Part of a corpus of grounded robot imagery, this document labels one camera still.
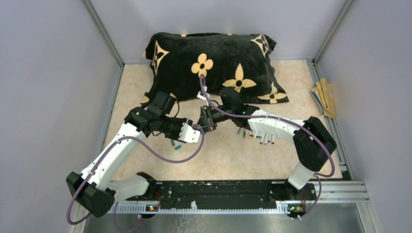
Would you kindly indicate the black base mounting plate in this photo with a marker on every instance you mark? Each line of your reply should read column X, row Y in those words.
column 225, row 194

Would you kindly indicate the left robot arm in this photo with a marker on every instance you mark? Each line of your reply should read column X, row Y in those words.
column 128, row 151

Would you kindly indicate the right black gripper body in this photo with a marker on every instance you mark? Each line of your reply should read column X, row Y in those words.
column 215, row 116

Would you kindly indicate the folded tan cloth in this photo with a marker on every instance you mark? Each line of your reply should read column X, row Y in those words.
column 322, row 94

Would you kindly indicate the dark green pen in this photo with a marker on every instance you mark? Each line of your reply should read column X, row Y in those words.
column 262, row 139

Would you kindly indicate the white cable duct strip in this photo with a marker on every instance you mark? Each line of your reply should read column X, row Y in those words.
column 152, row 209

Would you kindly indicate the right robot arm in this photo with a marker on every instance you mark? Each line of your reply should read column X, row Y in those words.
column 313, row 143

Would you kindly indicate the black floral pillow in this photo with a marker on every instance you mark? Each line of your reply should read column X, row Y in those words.
column 240, row 62

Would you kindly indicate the aluminium front rail frame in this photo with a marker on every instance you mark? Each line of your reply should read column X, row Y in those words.
column 328, row 192

